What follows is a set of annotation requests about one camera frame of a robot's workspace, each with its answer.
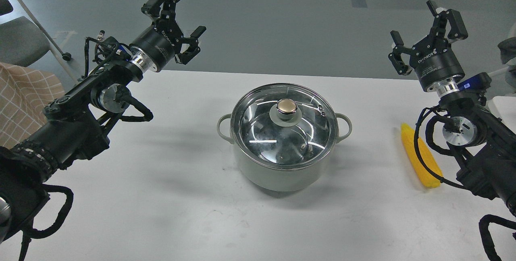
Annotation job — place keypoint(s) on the beige checked cloth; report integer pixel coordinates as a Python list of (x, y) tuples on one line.
[(23, 94)]

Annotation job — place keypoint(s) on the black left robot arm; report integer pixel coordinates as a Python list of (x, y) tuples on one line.
[(79, 122)]

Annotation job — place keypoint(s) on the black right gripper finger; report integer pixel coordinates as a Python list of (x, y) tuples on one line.
[(395, 56), (447, 28)]

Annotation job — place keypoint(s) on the grey office chair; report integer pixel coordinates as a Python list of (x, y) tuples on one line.
[(24, 40)]

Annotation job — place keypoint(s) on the glass pot lid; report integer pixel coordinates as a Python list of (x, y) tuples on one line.
[(284, 126)]

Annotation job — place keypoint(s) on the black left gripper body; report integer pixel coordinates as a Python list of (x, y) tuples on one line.
[(159, 45)]

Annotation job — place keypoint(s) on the yellow corn cob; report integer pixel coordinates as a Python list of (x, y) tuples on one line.
[(425, 178)]

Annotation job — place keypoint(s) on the grey chair at right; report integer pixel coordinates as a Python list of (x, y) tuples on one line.
[(503, 81)]

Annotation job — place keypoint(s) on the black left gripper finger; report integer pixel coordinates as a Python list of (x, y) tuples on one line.
[(162, 14), (186, 48)]

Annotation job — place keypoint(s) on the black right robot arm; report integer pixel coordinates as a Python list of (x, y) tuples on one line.
[(462, 126)]

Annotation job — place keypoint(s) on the pale green steel pot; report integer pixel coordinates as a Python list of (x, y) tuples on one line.
[(283, 181)]

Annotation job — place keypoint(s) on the white table at right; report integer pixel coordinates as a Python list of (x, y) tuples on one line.
[(504, 107)]

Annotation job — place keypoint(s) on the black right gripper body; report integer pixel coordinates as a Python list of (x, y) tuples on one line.
[(435, 62)]

